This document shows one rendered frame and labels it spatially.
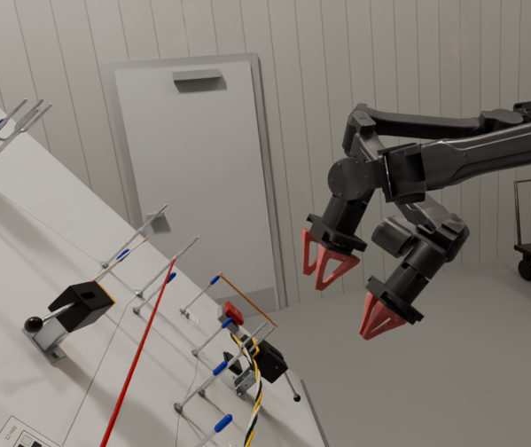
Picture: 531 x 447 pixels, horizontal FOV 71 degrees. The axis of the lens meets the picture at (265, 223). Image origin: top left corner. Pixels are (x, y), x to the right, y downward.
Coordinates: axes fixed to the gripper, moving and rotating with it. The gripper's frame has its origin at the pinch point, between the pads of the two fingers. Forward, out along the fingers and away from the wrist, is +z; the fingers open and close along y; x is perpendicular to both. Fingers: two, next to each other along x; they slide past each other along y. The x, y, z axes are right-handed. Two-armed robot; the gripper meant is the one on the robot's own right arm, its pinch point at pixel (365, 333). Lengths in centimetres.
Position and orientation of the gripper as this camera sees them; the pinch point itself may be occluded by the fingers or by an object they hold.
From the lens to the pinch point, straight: 74.2
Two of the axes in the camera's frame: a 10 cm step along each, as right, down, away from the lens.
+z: -5.9, 8.0, 1.0
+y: 2.7, 3.2, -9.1
